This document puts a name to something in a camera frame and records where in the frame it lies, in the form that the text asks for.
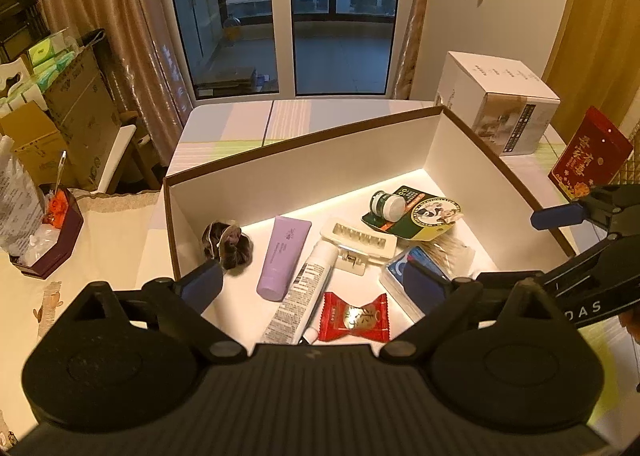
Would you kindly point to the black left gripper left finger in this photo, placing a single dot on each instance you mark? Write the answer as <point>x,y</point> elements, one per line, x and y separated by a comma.
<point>179,304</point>

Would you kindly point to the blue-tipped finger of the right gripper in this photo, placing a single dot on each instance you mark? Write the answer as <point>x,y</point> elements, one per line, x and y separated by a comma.
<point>560,216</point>

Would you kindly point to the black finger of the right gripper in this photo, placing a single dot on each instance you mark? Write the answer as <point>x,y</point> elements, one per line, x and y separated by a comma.
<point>500,284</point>

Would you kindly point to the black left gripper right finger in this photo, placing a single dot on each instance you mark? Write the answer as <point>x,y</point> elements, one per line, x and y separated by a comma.
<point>438,308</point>

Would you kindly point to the red candy packet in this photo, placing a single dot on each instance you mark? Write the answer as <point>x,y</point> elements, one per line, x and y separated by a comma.
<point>339,319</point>

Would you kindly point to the bag of cotton swabs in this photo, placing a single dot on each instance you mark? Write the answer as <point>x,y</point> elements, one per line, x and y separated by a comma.
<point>451,255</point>

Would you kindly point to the blue card pack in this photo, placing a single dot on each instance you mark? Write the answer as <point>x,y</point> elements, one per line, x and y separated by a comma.
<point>416,283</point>

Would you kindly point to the dark brown velvet scrunchie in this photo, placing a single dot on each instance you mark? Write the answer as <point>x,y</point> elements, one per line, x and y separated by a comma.
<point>228,245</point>

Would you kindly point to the white plastic clip tool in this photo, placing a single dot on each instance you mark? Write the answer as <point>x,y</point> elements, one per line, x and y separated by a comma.
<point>357,248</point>

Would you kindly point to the white cosmetic tube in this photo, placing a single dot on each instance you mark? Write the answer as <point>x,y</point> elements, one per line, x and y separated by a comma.
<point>291,319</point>

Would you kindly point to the green carded tape pack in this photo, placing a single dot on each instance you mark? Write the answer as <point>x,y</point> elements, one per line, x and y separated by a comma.
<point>411,214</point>

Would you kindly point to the purple cosmetic tube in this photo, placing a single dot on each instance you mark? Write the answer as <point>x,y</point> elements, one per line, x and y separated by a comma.
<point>285,246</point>

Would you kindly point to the white appliance carton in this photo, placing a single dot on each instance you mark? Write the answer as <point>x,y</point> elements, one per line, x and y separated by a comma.
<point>501,100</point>

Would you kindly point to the dark red tray box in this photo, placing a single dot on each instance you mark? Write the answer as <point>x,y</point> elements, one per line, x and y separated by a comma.
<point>53,242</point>

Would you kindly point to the large brown cardboard box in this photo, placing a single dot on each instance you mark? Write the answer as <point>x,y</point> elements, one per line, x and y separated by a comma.
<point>333,174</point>

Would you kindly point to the clear plastic bag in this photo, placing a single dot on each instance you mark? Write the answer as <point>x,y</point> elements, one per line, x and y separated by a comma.
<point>22,208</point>

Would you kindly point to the plaid tablecloth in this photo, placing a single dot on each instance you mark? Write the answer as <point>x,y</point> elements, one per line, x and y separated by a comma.
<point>215,131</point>

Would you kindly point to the stacked brown cardboard boxes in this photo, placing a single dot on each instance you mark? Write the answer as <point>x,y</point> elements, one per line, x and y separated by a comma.
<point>75,115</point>

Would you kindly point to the green tissue packs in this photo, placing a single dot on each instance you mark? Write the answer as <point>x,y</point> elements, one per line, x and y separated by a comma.
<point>27,78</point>

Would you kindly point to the glass balcony door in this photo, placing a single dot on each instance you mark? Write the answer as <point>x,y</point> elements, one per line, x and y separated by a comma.
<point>238,48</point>

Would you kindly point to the beige curtain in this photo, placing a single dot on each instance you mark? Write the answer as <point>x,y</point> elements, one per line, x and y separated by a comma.
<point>143,74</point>

